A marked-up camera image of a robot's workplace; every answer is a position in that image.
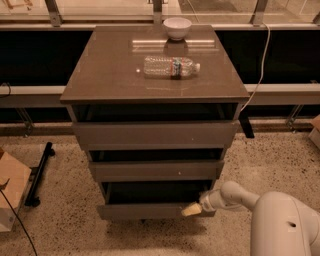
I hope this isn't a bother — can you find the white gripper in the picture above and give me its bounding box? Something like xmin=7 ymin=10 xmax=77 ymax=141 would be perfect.
xmin=181 ymin=191 xmax=219 ymax=217

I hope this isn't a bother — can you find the grey bottom drawer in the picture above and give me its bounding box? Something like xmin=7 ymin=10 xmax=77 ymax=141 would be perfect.
xmin=97 ymin=180 xmax=212 ymax=220

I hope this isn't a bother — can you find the grey drawer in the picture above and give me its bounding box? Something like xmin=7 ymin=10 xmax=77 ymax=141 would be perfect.
xmin=72 ymin=121 xmax=239 ymax=150
xmin=89 ymin=160 xmax=224 ymax=182
xmin=97 ymin=180 xmax=212 ymax=220

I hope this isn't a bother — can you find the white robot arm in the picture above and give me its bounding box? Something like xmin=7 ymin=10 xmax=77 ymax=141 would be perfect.
xmin=181 ymin=181 xmax=320 ymax=256

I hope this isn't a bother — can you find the grey top drawer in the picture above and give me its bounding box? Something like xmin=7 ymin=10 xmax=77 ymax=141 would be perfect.
xmin=72 ymin=121 xmax=239 ymax=150

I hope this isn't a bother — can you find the grey middle drawer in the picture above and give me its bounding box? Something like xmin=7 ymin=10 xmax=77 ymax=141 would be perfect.
xmin=89 ymin=160 xmax=224 ymax=182

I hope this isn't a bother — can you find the grey drawer cabinet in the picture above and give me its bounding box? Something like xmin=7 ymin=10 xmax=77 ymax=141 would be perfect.
xmin=59 ymin=24 xmax=251 ymax=214

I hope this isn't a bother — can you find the cardboard box right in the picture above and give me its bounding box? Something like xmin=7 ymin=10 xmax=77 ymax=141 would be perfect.
xmin=309 ymin=114 xmax=320 ymax=149

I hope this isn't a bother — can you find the cardboard box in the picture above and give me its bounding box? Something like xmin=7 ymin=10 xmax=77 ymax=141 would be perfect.
xmin=309 ymin=114 xmax=320 ymax=149
xmin=0 ymin=149 xmax=31 ymax=232

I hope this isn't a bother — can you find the clear plastic water bottle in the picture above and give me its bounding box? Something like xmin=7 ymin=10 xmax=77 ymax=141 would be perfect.
xmin=143 ymin=56 xmax=201 ymax=79

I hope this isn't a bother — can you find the black metal stand bar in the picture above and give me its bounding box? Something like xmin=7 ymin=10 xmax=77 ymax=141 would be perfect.
xmin=25 ymin=142 xmax=55 ymax=207

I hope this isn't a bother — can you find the white ceramic bowl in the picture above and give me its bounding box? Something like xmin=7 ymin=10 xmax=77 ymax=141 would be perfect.
xmin=163 ymin=17 xmax=192 ymax=40

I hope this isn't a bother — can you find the cardboard box left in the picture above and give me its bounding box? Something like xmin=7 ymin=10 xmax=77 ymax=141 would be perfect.
xmin=0 ymin=149 xmax=31 ymax=232

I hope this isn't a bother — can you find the metal window railing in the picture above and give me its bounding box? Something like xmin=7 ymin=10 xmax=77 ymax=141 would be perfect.
xmin=0 ymin=0 xmax=320 ymax=108

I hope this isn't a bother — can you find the black cable on floor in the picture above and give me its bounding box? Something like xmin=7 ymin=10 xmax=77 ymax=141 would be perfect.
xmin=0 ymin=186 xmax=40 ymax=256

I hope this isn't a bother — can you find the white power cable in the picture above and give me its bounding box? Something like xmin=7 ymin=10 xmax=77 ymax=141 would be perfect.
xmin=239 ymin=23 xmax=272 ymax=113

